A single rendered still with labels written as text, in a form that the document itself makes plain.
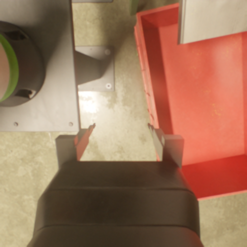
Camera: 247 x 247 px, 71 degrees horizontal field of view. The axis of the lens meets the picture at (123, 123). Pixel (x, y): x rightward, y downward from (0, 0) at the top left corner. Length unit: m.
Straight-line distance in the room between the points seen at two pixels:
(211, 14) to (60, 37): 0.31
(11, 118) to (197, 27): 0.44
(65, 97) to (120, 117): 0.97
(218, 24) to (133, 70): 0.85
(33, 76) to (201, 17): 0.35
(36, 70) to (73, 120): 0.11
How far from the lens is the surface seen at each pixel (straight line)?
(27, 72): 0.34
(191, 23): 0.45
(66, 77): 0.36
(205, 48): 0.78
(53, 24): 0.37
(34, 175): 1.68
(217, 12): 0.47
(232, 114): 0.86
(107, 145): 1.38
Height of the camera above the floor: 1.26
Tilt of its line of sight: 73 degrees down
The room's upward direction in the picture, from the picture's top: 179 degrees counter-clockwise
